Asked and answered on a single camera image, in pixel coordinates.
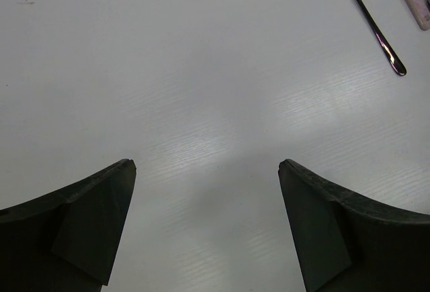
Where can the black metal fork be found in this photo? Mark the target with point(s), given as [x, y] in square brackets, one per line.
[394, 61]

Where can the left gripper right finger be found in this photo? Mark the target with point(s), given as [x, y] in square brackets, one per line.
[346, 241]

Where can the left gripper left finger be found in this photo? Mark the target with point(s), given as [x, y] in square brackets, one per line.
[67, 240]

